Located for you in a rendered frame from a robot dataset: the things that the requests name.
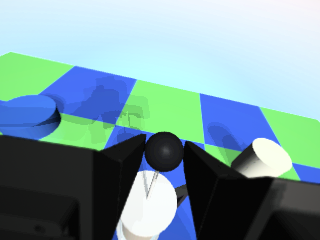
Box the white french press with black knob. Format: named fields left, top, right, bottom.
left=116, top=131, right=188, bottom=240

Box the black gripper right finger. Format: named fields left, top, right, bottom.
left=183, top=141, right=320, bottom=240

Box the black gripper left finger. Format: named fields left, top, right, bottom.
left=0, top=133, right=147, bottom=240

